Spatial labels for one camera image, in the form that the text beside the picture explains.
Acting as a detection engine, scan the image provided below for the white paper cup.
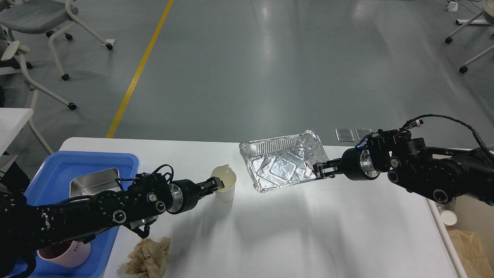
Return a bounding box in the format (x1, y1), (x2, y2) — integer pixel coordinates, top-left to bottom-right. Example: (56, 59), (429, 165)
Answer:
(211, 165), (237, 202)

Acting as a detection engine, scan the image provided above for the right metal floor plate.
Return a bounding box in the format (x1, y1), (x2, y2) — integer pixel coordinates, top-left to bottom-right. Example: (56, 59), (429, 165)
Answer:
(355, 128), (373, 141)

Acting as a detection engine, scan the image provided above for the white chair base right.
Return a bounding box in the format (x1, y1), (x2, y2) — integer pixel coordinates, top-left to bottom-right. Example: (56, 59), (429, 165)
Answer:
(444, 0), (494, 74)

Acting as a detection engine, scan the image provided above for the beige plastic waste bin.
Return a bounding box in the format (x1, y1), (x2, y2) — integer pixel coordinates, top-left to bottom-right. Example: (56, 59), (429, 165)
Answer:
(426, 197), (494, 278)

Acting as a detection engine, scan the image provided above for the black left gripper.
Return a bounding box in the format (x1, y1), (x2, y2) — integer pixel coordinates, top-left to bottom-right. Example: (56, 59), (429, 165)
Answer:
(168, 176), (225, 215)

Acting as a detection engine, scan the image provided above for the grey office chair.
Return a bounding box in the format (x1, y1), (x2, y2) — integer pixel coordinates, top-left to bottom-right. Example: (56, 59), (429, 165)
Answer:
(0, 0), (113, 81)

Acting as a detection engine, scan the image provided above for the small white cup in bin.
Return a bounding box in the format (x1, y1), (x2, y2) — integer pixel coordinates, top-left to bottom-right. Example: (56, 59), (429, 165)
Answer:
(439, 210), (458, 227)

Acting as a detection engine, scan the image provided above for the small white side table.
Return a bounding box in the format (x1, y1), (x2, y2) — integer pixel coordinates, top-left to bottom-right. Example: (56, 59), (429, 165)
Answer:
(0, 108), (34, 155)

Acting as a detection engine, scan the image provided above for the aluminium foil container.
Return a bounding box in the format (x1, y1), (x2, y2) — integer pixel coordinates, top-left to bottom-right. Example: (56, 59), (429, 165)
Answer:
(239, 129), (329, 193)

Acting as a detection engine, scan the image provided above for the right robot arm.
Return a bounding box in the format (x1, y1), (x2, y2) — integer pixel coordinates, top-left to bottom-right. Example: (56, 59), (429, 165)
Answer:
(313, 114), (494, 206)

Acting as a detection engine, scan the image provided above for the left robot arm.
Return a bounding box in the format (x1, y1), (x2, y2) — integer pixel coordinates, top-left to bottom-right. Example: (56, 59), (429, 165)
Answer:
(0, 168), (224, 278)

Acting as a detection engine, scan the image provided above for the blue plastic tray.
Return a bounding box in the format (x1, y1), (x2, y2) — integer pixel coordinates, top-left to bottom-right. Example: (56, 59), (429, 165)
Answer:
(8, 151), (139, 278)

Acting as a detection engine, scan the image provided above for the brown paper napkin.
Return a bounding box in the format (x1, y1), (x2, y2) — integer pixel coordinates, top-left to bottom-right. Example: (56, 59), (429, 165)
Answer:
(120, 237), (171, 278)

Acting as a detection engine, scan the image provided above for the pink ribbed mug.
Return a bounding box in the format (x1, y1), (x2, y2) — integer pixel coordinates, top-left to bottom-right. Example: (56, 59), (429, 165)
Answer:
(37, 241), (91, 268)

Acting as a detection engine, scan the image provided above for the brown paper bag in bin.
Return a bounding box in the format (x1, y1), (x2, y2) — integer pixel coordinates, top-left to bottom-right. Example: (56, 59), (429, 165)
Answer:
(447, 229), (494, 278)

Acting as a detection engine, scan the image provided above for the left metal floor plate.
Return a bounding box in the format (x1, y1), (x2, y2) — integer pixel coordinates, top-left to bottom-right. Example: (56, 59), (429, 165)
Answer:
(335, 128), (355, 142)

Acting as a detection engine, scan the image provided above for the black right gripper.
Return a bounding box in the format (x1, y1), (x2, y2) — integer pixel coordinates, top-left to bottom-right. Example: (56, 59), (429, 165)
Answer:
(313, 148), (380, 181)

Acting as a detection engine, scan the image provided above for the metal floor plate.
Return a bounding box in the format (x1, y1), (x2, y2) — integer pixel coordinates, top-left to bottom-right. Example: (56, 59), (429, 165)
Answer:
(355, 128), (373, 141)
(335, 128), (355, 142)

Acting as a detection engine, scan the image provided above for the white chair frame left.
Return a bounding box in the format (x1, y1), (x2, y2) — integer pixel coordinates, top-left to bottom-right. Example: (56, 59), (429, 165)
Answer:
(0, 41), (77, 155)

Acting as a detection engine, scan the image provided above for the stainless steel rectangular tray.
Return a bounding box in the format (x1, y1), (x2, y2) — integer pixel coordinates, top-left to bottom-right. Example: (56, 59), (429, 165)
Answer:
(69, 168), (120, 198)

